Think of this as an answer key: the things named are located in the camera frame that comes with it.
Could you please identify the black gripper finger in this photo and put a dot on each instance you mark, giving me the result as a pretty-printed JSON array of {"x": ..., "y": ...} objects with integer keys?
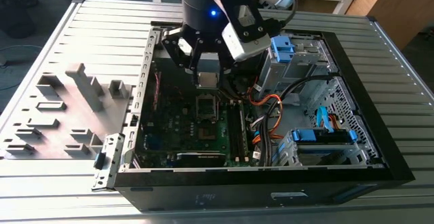
[
  {"x": 222, "y": 56},
  {"x": 176, "y": 51}
]

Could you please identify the silver CPU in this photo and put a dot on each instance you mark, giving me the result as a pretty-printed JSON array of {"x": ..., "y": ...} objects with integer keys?
[{"x": 207, "y": 79}]

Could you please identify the CPU socket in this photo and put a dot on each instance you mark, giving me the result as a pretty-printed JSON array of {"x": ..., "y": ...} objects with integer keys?
[{"x": 207, "y": 132}]

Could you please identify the blue drive bay latch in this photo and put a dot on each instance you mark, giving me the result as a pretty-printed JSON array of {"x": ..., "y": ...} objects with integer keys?
[{"x": 283, "y": 46}]

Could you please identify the tall metal drive cage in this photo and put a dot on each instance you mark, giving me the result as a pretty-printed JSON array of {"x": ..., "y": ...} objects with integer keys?
[{"x": 305, "y": 64}]

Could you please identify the green motherboard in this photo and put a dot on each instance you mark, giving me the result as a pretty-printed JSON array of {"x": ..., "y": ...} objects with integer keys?
[{"x": 222, "y": 132}]

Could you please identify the black RAM slot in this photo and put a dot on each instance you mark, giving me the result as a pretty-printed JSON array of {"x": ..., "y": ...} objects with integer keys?
[
  {"x": 245, "y": 150},
  {"x": 234, "y": 142}
]

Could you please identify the blue disk carrier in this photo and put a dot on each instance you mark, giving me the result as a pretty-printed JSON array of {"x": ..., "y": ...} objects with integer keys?
[{"x": 305, "y": 135}]

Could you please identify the black graphics card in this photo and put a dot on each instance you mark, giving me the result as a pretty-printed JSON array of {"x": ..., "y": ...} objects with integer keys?
[{"x": 199, "y": 158}]

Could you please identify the metal expansion slot retainer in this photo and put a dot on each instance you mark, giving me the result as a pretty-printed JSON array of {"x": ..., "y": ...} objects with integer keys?
[{"x": 111, "y": 145}]

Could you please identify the grey parts rack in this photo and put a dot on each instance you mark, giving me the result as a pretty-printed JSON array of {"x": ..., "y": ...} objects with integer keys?
[{"x": 67, "y": 137}]

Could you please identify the black office chair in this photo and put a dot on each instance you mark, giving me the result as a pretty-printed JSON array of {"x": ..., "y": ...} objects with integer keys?
[{"x": 20, "y": 26}]

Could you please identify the black open PC case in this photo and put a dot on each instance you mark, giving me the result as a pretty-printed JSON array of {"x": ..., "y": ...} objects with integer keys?
[{"x": 237, "y": 183}]

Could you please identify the wooden cabinet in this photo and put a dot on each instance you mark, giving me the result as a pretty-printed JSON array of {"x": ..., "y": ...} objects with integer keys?
[{"x": 399, "y": 10}]

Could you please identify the low metal disk cage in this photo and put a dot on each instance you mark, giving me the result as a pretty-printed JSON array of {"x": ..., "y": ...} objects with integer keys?
[{"x": 359, "y": 153}]

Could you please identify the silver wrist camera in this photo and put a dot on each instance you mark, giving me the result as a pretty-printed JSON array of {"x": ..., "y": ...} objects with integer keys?
[{"x": 237, "y": 48}]

